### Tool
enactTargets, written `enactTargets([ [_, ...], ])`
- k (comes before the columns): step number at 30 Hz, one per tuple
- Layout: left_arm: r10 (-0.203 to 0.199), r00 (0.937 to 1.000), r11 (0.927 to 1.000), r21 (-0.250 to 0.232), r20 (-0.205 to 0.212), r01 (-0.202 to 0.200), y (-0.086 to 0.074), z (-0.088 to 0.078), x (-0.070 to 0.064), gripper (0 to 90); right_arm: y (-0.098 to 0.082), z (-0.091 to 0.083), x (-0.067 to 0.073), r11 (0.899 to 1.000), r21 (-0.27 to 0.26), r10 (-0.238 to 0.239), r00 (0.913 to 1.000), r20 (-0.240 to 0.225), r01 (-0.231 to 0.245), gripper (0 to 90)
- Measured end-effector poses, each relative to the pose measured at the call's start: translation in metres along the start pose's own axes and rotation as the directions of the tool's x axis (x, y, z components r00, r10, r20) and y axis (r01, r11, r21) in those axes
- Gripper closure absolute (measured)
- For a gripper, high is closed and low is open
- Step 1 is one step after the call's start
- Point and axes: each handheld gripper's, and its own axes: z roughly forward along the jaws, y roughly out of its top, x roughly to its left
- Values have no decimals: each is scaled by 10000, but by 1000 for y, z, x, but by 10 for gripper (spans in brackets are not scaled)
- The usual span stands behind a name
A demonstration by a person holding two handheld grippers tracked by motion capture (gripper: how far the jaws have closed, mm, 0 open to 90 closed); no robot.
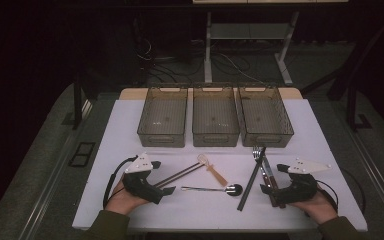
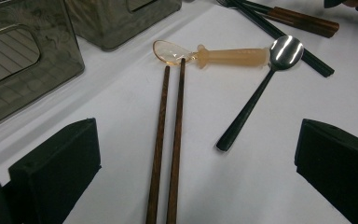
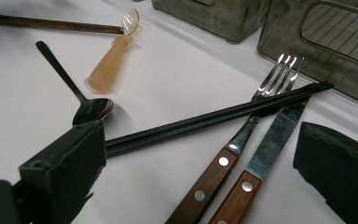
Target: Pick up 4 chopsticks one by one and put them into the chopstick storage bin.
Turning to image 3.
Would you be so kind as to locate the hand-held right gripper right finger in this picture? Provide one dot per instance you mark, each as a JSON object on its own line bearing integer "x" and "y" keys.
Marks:
{"x": 338, "y": 168}

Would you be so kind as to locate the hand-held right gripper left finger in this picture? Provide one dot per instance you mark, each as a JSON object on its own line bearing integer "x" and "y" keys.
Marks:
{"x": 65, "y": 168}

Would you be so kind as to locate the dark metal spoon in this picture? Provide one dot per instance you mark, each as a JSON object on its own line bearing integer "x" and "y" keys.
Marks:
{"x": 91, "y": 110}

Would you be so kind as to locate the black chopstick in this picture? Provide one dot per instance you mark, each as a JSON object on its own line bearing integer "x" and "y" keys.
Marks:
{"x": 199, "y": 127}
{"x": 199, "y": 120}

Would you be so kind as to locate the brown wooden chopstick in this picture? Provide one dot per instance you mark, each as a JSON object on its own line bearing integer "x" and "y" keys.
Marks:
{"x": 43, "y": 21}
{"x": 59, "y": 27}

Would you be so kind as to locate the smoky transparent plastic bin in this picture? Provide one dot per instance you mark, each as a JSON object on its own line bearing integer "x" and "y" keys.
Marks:
{"x": 292, "y": 53}
{"x": 217, "y": 18}

